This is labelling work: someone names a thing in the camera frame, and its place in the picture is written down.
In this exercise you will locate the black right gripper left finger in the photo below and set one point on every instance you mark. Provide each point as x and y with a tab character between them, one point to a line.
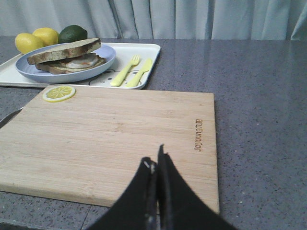
137	207

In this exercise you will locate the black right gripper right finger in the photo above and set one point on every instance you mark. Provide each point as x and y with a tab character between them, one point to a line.
179	207

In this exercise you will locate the fried egg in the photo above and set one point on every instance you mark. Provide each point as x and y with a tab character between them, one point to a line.
80	62

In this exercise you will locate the bread slice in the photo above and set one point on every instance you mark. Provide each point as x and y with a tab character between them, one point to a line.
55	67
63	51

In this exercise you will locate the light blue plate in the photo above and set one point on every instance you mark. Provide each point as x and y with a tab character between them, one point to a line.
30	71

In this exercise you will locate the white tray with bear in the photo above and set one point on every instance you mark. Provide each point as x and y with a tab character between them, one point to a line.
9	76

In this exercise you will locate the wooden cutting board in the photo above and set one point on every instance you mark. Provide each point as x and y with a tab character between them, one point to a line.
87	148

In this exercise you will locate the yellow plastic knife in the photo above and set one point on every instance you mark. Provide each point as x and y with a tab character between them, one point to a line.
145	68

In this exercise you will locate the yellow plastic fork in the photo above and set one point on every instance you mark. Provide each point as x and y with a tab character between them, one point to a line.
118	80

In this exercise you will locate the lemon slice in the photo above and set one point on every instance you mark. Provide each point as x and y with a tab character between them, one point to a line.
58	94

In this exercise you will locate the green lime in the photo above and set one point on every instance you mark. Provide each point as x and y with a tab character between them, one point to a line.
72	33

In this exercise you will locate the grey curtain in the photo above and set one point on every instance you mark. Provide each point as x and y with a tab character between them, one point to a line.
162	19

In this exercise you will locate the rear yellow lemon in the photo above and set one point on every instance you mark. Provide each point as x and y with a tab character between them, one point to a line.
48	35

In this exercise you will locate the yellow lemon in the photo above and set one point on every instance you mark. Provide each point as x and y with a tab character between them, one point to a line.
26	43
48	35

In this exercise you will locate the front yellow lemon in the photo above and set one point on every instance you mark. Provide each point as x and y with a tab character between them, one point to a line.
26	43

